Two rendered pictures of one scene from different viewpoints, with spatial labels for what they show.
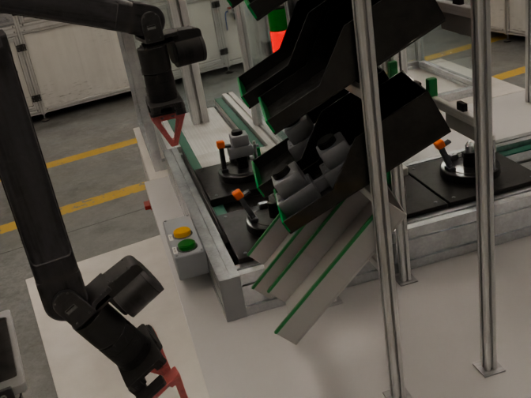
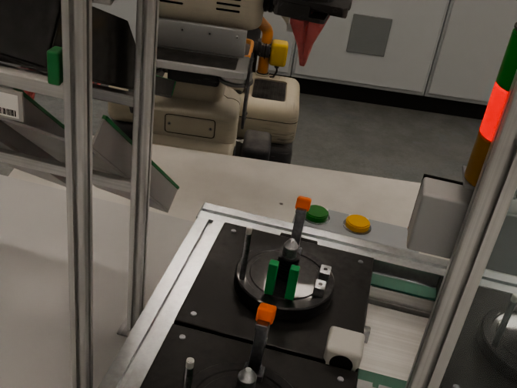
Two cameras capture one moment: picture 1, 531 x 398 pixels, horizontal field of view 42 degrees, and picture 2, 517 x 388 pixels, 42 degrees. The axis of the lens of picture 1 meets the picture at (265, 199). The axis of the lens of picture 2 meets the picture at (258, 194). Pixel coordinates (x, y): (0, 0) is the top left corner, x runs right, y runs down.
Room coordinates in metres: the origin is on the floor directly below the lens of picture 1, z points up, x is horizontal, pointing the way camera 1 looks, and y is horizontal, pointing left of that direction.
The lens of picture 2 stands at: (1.61, -0.73, 1.57)
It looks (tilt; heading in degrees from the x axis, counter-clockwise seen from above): 32 degrees down; 110
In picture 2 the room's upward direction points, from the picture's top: 9 degrees clockwise
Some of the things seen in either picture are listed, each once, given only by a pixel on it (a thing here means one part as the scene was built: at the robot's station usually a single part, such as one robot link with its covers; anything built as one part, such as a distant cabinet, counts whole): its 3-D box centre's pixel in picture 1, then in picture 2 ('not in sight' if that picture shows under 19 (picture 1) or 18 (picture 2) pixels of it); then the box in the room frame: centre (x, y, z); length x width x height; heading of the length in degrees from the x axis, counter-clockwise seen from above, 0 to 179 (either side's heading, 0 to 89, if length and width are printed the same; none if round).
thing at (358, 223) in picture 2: (182, 234); (357, 225); (1.45, 0.21, 0.96); 0.04 x 0.04 x 0.02
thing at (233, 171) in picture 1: (243, 170); not in sight; (1.75, 0.04, 0.98); 0.14 x 0.14 x 0.02
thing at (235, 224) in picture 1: (274, 206); (288, 262); (1.41, -0.02, 1.01); 0.24 x 0.24 x 0.13; 11
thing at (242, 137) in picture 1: (242, 141); not in sight; (1.75, 0.04, 1.06); 0.08 x 0.04 x 0.07; 99
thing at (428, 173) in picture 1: (469, 155); not in sight; (1.51, -0.50, 1.01); 0.24 x 0.24 x 0.13; 11
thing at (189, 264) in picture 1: (185, 245); (353, 240); (1.45, 0.21, 0.93); 0.21 x 0.07 x 0.06; 11
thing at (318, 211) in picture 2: (186, 246); (315, 215); (1.38, 0.19, 0.96); 0.04 x 0.04 x 0.02
